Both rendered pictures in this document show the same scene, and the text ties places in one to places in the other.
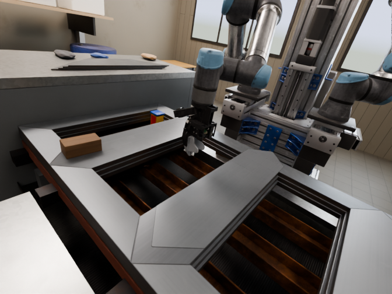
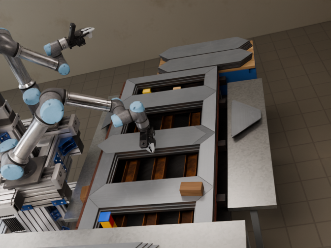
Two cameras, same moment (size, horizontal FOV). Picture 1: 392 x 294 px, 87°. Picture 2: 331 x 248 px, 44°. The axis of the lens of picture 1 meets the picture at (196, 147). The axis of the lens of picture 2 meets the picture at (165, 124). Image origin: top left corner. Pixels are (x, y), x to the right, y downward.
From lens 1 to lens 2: 246 cm
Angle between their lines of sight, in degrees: 85
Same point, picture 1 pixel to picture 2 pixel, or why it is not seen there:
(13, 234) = (241, 184)
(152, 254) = (208, 131)
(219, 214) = (175, 131)
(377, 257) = (151, 100)
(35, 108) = not seen: hidden behind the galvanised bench
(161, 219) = (195, 139)
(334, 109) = not seen: hidden behind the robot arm
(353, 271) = (164, 102)
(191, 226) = (189, 132)
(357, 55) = not seen: outside the picture
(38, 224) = (231, 184)
